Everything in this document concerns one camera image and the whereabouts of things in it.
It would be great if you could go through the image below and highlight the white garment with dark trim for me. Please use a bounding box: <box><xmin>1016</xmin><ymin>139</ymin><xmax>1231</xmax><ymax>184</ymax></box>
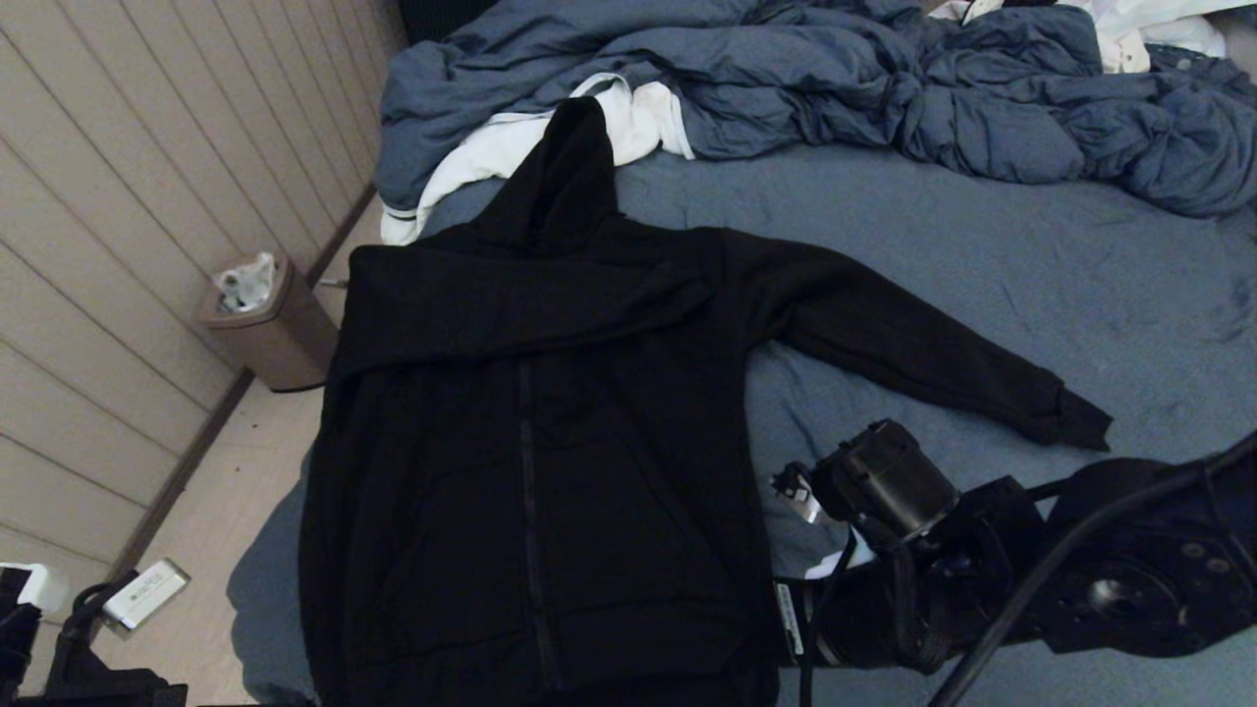
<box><xmin>381</xmin><ymin>74</ymin><xmax>694</xmax><ymax>246</ymax></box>

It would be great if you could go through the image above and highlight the beige trash bin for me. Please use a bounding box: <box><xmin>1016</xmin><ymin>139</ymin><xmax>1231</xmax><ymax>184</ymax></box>
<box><xmin>196</xmin><ymin>253</ymin><xmax>340</xmax><ymax>392</ymax></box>

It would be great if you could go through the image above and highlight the dark headboard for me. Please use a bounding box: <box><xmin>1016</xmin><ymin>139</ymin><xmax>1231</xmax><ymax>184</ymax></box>
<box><xmin>398</xmin><ymin>0</ymin><xmax>502</xmax><ymax>45</ymax></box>

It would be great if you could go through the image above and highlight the black zip hoodie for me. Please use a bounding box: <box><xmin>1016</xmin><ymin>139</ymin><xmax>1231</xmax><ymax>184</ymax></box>
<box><xmin>300</xmin><ymin>96</ymin><xmax>1114</xmax><ymax>707</ymax></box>

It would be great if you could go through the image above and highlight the white pillow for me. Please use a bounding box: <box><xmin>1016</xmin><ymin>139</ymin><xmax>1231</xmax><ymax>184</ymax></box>
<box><xmin>1066</xmin><ymin>0</ymin><xmax>1257</xmax><ymax>58</ymax></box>

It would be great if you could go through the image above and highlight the blue bed sheet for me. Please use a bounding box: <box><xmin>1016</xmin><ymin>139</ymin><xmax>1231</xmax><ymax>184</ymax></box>
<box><xmin>226</xmin><ymin>147</ymin><xmax>1257</xmax><ymax>707</ymax></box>

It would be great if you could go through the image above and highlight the cream crumpled garment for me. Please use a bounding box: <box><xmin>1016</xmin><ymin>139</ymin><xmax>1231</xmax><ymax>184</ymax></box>
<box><xmin>928</xmin><ymin>0</ymin><xmax>1152</xmax><ymax>74</ymax></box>

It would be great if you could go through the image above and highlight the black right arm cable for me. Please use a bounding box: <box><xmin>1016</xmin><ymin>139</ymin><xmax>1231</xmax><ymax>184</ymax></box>
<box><xmin>800</xmin><ymin>432</ymin><xmax>1257</xmax><ymax>707</ymax></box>

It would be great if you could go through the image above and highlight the crumpled blue duvet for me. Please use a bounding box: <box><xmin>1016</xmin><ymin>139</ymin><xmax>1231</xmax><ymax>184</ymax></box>
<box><xmin>376</xmin><ymin>0</ymin><xmax>1257</xmax><ymax>219</ymax></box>

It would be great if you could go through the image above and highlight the white plastic bin bag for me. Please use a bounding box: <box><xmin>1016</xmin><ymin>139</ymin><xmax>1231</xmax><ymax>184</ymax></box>
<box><xmin>216</xmin><ymin>251</ymin><xmax>279</xmax><ymax>315</ymax></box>

